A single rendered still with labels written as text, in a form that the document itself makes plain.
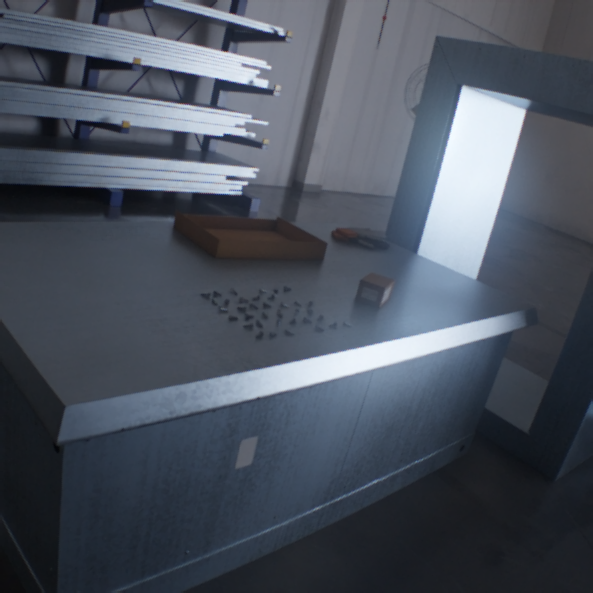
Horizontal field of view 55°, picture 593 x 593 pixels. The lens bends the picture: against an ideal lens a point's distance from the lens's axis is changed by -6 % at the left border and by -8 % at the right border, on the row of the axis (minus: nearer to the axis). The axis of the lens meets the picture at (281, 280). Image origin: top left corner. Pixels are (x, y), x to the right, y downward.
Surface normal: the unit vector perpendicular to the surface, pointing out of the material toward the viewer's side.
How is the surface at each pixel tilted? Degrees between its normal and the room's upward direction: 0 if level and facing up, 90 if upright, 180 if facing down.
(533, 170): 90
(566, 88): 90
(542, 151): 90
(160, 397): 67
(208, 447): 90
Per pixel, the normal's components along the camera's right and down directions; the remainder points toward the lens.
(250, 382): 0.69, -0.02
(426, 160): -0.76, 0.04
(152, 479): 0.65, 0.36
